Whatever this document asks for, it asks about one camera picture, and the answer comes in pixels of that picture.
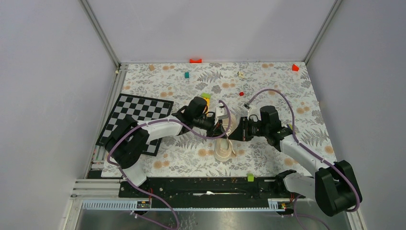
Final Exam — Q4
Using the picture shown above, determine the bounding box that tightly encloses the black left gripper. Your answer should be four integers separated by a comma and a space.
193, 115, 227, 139

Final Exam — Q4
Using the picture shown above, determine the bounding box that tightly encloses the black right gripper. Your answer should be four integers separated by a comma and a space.
228, 116, 269, 141

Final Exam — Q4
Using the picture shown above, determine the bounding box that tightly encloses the beige sneaker with laces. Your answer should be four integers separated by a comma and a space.
214, 114, 237, 162

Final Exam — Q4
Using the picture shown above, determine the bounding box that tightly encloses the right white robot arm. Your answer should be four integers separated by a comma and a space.
228, 105, 362, 217

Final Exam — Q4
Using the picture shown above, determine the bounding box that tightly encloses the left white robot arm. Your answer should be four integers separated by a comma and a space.
103, 97, 231, 197

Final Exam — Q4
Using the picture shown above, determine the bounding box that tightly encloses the floral patterned table mat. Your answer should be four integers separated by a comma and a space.
121, 62, 336, 177

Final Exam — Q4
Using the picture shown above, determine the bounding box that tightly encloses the black white checkerboard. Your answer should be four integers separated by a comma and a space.
96, 93, 174, 146

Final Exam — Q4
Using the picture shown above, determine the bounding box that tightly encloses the orange arch block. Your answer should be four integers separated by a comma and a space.
189, 58, 203, 64

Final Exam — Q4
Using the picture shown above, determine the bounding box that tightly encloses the lime green cube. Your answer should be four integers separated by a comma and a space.
247, 173, 255, 182

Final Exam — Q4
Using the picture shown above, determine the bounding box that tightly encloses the red wedge block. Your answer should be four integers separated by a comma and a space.
292, 64, 300, 71

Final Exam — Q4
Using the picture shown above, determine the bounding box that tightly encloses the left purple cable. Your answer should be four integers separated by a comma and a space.
106, 100, 232, 230

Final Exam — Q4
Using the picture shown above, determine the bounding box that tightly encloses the purple cable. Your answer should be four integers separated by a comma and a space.
244, 88, 362, 212
106, 100, 232, 230

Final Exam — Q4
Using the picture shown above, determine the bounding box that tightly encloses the yellow triangular toy frame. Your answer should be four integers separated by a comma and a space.
204, 98, 210, 107

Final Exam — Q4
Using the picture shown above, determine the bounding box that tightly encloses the green block on frame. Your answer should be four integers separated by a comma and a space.
201, 93, 211, 99

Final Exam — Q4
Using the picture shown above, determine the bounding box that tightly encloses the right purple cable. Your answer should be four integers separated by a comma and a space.
244, 88, 362, 212

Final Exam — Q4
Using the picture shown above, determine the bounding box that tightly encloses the white slotted cable duct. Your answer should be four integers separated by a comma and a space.
82, 197, 287, 211

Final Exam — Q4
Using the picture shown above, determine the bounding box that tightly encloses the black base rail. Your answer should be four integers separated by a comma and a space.
118, 177, 297, 209

